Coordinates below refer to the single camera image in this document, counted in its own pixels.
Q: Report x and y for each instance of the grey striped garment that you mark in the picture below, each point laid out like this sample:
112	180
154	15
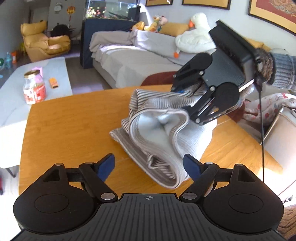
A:
158	133

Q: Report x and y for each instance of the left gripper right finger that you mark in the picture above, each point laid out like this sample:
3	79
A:
203	176

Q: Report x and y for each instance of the yellow leather armchair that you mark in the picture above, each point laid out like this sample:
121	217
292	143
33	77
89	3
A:
40	47

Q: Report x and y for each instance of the glass jar red label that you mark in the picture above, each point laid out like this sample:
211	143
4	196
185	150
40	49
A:
34	89

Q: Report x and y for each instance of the blue water bottle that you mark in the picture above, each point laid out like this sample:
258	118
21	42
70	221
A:
8	61

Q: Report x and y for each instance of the orange small packet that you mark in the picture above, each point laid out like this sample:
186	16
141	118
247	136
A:
53	83

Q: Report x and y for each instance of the red framed picture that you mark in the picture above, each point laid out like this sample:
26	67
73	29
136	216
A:
219	4
280	13

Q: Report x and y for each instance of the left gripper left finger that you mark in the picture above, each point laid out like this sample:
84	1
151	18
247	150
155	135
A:
94	176

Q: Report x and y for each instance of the right gloved hand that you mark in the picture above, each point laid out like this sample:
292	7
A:
278	69

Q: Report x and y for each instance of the mustard cushion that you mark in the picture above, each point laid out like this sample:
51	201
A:
174	29

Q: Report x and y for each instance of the white goose plush toy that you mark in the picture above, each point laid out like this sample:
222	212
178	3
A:
197	40

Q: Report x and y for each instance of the pink small box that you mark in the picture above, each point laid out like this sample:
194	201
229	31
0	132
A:
38	68

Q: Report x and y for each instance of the grey sofa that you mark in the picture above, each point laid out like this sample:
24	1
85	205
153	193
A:
128	65

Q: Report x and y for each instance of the white coffee table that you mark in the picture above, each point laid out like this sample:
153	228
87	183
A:
15	110

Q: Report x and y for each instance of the beige blanket on sofa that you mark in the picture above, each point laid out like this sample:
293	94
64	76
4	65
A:
104	38

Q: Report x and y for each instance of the fish tank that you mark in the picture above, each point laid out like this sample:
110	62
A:
116	10

